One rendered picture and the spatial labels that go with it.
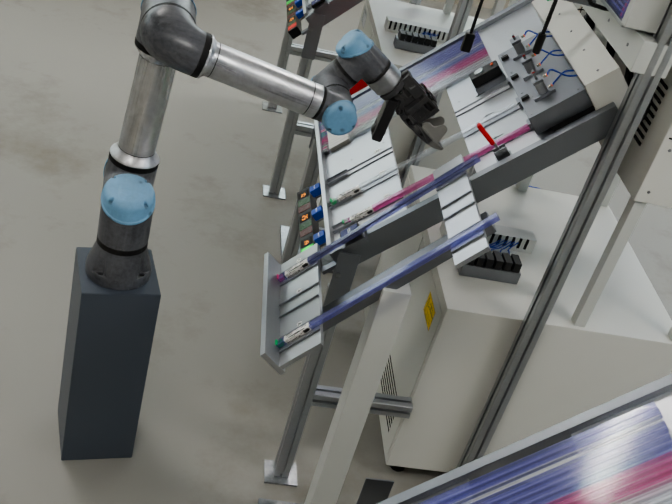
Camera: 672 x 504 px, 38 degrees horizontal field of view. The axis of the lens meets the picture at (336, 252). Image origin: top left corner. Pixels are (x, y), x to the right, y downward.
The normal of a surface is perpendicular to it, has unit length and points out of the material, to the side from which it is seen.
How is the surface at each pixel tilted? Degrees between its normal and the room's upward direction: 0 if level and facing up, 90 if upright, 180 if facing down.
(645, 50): 90
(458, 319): 90
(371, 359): 90
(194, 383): 0
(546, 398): 90
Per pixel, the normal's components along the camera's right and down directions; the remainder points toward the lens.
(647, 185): 0.07, 0.57
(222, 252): 0.24, -0.80
